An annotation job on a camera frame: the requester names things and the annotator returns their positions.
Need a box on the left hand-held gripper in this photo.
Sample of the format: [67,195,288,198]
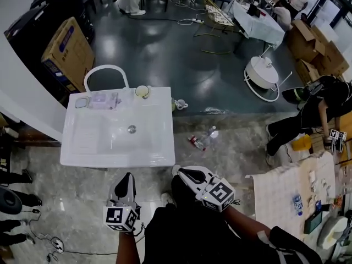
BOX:
[103,172,142,233]

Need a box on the red label bottle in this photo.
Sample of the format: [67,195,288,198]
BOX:
[188,135,207,152]

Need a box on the round white side table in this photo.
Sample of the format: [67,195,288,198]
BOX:
[243,43,294,103]

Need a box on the blue label water bottle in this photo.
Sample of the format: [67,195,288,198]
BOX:
[291,194,304,217]

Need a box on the open cardboard box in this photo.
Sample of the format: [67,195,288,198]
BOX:
[287,19,327,63]

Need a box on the printed cardboard box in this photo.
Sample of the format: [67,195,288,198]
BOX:
[40,16,96,94]

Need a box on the grey white cushion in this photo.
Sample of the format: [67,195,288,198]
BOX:
[317,216,350,250]

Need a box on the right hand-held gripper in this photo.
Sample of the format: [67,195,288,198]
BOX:
[178,166,237,213]

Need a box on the square white soap dish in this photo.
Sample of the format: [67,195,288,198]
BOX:
[74,97,90,110]

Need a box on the person's left forearm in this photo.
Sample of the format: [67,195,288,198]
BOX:
[114,229,141,264]

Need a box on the person's black clothing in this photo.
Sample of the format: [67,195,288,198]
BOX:
[139,174,323,264]

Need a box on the person's left white shoe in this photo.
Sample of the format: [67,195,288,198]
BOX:
[160,192,175,207]

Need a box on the plain cardboard box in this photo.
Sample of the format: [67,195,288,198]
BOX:
[295,41,350,85]

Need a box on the table with white cloth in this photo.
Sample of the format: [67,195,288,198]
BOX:
[229,0,286,50]

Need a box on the clear toiletry holder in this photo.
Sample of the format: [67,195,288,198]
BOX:
[108,92,123,111]

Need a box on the white sink basin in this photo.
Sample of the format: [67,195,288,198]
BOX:
[59,86,176,168]

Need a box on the long white power strip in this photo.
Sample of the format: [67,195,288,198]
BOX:
[177,16,206,26]

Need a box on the grey arm strap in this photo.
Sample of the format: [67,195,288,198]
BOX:
[256,229,272,244]

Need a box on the translucent cup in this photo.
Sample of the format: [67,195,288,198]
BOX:
[134,85,152,100]

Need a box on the black floor cable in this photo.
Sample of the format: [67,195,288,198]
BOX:
[26,210,119,259]

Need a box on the gold wire chair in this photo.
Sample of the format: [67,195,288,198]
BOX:
[202,0,235,29]

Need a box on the checkered tablecloth table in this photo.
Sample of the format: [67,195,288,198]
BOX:
[244,151,338,245]

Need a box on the clear plastic bottle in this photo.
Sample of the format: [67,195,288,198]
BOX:
[203,125,219,144]

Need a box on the dark green box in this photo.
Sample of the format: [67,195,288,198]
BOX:
[303,211,323,235]

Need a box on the yellow hose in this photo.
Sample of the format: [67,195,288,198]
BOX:
[193,25,234,56]

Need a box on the person's right forearm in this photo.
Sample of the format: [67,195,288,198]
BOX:
[222,204,272,239]

